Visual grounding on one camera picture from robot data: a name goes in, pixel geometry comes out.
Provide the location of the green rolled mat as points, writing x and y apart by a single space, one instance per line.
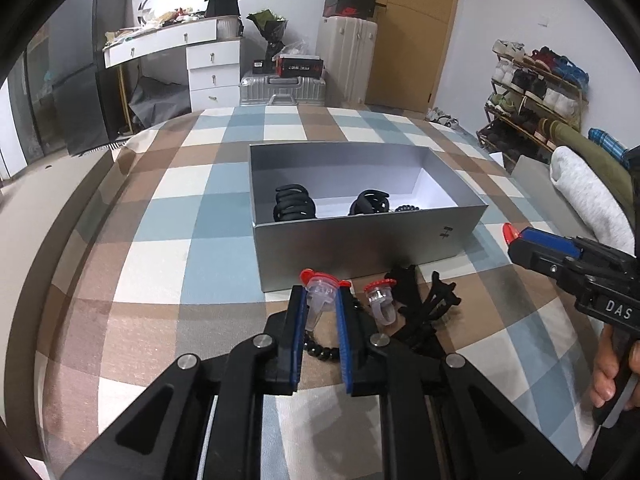
590 155

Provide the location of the silver cardboard box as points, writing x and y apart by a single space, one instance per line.
350 250

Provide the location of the silver suitcase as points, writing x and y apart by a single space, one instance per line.
280 91

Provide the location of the small black box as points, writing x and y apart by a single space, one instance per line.
262 65

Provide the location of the glass door cabinet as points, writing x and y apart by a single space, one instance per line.
30 110

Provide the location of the dark grey fridge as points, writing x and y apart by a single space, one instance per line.
80 60

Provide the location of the black ribbed hair claw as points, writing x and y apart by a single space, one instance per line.
295 205

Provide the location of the blue plaid cloth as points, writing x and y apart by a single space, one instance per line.
607 144

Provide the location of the black spiky hair claw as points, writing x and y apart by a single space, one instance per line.
440 300

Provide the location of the rows of shoes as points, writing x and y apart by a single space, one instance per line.
530 85

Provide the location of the pile of sandals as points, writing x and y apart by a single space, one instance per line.
445 119

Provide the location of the plaid blanket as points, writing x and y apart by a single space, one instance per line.
150 270

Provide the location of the dark wrapped bouquet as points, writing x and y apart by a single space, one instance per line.
270 30

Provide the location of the white suitcase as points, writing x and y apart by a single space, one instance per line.
347 60

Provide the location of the person's right hand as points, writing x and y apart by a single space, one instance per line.
604 375

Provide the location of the grey cloth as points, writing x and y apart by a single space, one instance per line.
160 105

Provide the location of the rolled blankets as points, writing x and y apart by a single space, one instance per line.
590 200

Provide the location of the clear plastic bag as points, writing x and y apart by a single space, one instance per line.
295 49

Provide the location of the wooden door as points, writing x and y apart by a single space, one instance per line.
420 35

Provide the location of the black round hair claw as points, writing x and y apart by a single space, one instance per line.
370 202

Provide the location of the black hair claw on table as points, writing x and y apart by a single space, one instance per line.
402 290

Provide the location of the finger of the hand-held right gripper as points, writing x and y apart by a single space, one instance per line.
545 260
550 242

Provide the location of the white ribbed container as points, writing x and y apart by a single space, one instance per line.
230 27

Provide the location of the white drawer unit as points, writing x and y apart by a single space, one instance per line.
212 75

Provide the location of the black and red box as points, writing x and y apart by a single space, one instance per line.
300 66

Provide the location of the wooden stick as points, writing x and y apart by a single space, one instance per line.
123 100

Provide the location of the black shoebox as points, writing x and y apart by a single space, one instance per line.
350 4

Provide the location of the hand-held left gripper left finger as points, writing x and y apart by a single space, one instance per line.
296 335

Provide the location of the pile of desk clutter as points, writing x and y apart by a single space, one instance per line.
160 20

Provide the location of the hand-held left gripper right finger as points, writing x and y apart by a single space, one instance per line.
346 340

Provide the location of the metal shoe rack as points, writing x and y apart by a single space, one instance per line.
500 132

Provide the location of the oval mirror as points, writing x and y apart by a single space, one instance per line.
165 0

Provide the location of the white desk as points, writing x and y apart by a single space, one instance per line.
165 37

